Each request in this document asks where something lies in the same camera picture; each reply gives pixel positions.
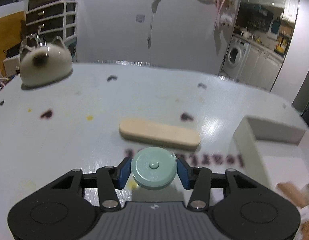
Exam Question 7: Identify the wall light switch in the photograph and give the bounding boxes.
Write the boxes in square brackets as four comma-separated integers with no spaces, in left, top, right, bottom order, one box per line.
[136,14,145,23]

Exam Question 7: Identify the brown wooden wedge block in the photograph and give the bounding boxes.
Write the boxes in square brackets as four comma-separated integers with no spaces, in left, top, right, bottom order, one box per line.
[276,181,309,208]

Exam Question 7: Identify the white shallow tray box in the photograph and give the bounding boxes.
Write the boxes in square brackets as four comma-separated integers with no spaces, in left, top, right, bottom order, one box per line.
[233,116,309,194]

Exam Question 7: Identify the white drawer shelf unit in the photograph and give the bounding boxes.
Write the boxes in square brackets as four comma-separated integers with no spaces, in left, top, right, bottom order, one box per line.
[24,0,77,62]

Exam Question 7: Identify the long beige wooden block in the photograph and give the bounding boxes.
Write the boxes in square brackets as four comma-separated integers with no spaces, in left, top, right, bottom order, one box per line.
[119,118,201,150]

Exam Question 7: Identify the white cat-shaped ceramic pot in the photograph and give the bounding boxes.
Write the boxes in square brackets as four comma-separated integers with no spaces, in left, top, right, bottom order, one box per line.
[19,36,73,88]

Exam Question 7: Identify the green round disc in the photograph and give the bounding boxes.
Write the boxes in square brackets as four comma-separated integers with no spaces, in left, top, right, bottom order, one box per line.
[131,147,177,190]

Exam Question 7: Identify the white washing machine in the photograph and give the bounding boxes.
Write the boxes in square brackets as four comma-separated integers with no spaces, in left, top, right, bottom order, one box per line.
[221,36,250,81]

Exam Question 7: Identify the white kitchen cabinets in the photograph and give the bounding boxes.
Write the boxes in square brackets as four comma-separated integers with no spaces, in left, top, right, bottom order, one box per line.
[239,44,283,92]

